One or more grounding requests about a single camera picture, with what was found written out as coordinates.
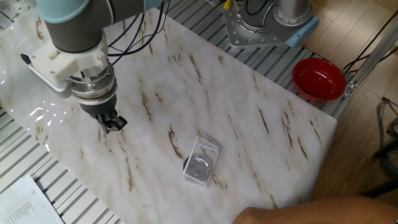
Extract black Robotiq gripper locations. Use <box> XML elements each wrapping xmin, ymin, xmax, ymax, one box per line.
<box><xmin>78</xmin><ymin>93</ymin><xmax>129</xmax><ymax>135</ymax></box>

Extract small round metal plate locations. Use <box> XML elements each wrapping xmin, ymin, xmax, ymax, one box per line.
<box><xmin>182</xmin><ymin>151</ymin><xmax>216</xmax><ymax>175</ymax></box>

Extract person's bare forearm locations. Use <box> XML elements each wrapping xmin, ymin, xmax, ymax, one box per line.
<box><xmin>267</xmin><ymin>195</ymin><xmax>398</xmax><ymax>224</ymax></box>

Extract person's bare hand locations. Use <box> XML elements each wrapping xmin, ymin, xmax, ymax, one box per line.
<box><xmin>231</xmin><ymin>206</ymin><xmax>274</xmax><ymax>224</ymax></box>

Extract marble pattern vinyl sheet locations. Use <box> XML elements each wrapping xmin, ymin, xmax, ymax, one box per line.
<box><xmin>0</xmin><ymin>1</ymin><xmax>339</xmax><ymax>224</ymax></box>

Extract printed white paper sheets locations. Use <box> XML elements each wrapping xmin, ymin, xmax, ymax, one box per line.
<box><xmin>0</xmin><ymin>174</ymin><xmax>65</xmax><ymax>224</ymax></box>

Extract red plastic bowl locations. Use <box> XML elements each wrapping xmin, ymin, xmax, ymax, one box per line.
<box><xmin>292</xmin><ymin>57</ymin><xmax>347</xmax><ymax>103</ymax></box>

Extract black chair leg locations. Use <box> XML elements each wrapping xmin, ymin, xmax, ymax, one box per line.
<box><xmin>359</xmin><ymin>179</ymin><xmax>398</xmax><ymax>199</ymax></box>

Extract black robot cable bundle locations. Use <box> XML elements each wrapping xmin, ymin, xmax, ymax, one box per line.
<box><xmin>107</xmin><ymin>0</ymin><xmax>172</xmax><ymax>67</ymax></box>

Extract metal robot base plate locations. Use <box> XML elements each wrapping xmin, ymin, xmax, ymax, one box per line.
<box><xmin>222</xmin><ymin>2</ymin><xmax>300</xmax><ymax>50</ymax></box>

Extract black floor cables by post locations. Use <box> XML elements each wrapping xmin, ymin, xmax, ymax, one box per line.
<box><xmin>343</xmin><ymin>10</ymin><xmax>398</xmax><ymax>75</ymax></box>

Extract long aluminium frame post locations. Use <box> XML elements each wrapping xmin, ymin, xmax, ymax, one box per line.
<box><xmin>331</xmin><ymin>18</ymin><xmax>398</xmax><ymax>121</ymax></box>

